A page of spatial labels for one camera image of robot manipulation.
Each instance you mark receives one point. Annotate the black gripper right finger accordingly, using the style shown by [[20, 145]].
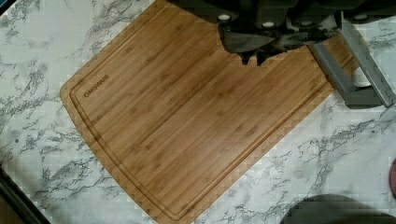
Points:
[[305, 36]]

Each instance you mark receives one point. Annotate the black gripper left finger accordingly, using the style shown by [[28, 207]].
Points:
[[245, 45]]

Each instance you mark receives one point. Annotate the red round object edge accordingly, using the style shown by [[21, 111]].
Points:
[[392, 178]]

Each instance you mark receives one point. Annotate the bamboo cutting board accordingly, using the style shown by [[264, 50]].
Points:
[[175, 119]]

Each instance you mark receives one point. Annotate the dark round object bottom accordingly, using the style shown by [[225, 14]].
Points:
[[335, 209]]

